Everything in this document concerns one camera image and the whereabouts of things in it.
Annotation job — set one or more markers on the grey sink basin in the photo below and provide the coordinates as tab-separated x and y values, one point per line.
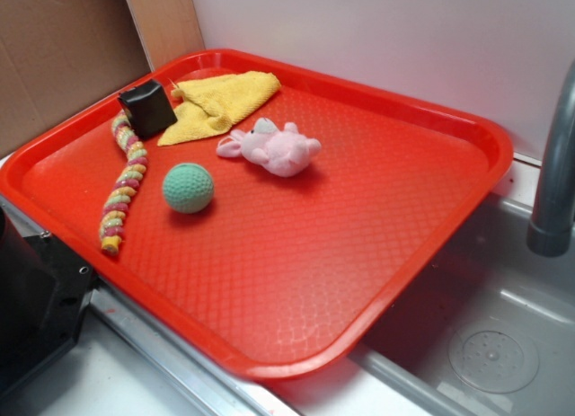
484	273

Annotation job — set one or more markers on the red plastic tray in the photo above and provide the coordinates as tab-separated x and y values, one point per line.
276	277

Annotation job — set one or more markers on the black rectangular block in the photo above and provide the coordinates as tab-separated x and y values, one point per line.
147	108

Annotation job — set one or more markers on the yellow towel cloth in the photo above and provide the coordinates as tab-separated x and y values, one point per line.
210	107

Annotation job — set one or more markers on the green dimpled ball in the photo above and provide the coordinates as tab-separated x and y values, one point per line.
188	188

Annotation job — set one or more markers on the round sink drain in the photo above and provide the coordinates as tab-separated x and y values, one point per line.
493	357

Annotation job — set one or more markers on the pink plush bunny toy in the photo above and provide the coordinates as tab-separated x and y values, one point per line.
282	152

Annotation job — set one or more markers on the grey faucet spout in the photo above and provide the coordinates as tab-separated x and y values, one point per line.
552	219

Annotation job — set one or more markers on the brown cardboard panel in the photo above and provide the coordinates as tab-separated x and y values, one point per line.
60	56

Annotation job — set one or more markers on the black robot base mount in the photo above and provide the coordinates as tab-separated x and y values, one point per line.
44	291

